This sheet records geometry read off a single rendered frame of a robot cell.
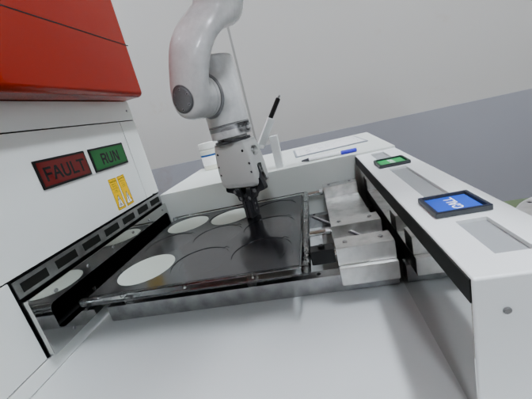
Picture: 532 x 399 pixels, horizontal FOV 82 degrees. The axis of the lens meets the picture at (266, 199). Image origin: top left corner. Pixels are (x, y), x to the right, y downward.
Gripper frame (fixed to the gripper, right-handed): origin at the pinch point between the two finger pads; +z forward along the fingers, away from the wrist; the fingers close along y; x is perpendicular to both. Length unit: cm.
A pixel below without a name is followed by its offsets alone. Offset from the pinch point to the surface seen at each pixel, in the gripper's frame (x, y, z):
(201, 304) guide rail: 22.1, -2.0, 8.9
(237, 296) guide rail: 19.3, -7.9, 8.4
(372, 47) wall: -148, 4, -40
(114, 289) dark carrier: 30.0, 7.4, 1.9
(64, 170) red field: 25.2, 18.4, -17.9
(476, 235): 18.9, -41.2, -3.3
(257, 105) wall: -126, 76, -25
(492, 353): 26.5, -41.7, 3.2
